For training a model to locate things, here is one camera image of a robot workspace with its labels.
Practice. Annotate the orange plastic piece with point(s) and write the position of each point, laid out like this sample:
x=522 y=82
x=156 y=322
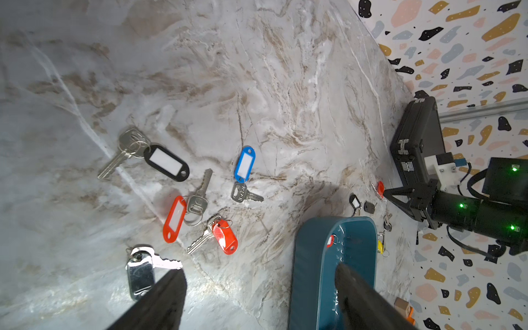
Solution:
x=411 y=320

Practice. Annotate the blue tag key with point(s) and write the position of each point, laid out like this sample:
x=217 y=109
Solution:
x=240 y=191

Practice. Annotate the solid black tag key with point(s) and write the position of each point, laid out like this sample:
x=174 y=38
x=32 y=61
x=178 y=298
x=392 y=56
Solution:
x=369 y=207

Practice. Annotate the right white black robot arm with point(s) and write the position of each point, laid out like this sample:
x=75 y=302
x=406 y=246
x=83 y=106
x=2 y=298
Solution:
x=496 y=207

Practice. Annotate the silver metal tag key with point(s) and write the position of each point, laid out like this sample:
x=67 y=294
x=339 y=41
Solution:
x=140 y=269

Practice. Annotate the small wooden number block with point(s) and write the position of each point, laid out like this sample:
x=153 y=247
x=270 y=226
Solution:
x=403 y=307

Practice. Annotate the teal plastic storage box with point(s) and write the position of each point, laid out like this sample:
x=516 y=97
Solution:
x=314 y=299

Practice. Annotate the red white label tag key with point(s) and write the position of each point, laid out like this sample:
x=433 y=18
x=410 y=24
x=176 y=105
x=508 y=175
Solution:
x=196 y=204

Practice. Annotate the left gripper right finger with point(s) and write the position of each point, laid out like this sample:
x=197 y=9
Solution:
x=361 y=306

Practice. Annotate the black hard case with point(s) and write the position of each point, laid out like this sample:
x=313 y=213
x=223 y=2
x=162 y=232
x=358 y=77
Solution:
x=417 y=136

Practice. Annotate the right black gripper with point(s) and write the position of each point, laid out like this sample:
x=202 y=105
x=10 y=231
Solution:
x=416 y=201

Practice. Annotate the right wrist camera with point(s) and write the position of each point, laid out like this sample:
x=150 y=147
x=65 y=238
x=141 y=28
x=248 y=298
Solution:
x=444 y=168

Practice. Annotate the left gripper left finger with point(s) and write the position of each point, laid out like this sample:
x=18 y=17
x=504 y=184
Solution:
x=160 y=308

